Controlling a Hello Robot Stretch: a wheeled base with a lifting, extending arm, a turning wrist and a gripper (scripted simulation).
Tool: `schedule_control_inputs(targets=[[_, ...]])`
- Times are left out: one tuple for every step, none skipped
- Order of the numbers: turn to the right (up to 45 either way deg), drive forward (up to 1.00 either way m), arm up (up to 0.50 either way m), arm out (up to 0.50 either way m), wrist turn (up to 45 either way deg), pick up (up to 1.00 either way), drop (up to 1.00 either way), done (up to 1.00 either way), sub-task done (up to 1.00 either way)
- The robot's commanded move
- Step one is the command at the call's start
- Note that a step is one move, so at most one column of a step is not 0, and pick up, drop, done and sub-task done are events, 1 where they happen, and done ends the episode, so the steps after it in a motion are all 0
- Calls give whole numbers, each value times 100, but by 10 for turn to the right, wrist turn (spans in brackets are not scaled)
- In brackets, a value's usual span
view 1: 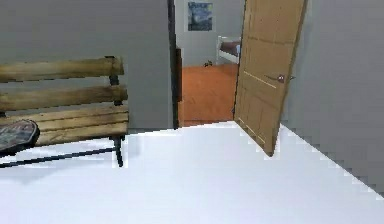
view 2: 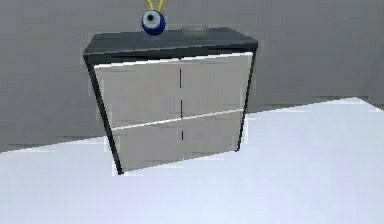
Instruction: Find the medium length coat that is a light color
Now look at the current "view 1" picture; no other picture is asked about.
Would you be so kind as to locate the small dark floor object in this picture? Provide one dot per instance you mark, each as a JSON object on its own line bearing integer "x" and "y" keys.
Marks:
{"x": 208, "y": 63}

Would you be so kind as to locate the white framed bed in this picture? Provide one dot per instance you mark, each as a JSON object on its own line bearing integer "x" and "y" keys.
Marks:
{"x": 229, "y": 49}

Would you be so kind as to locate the light wooden room door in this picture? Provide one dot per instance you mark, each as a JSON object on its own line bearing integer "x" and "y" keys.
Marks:
{"x": 263, "y": 73}

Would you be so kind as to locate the wooden slatted bench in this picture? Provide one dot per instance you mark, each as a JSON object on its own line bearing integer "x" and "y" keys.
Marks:
{"x": 66, "y": 121}

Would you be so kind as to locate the dark patterned cushion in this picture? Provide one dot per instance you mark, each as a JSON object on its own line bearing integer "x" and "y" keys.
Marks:
{"x": 16, "y": 135}

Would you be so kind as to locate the blue framed wall picture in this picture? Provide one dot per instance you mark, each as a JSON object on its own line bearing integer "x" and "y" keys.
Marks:
{"x": 200, "y": 16}

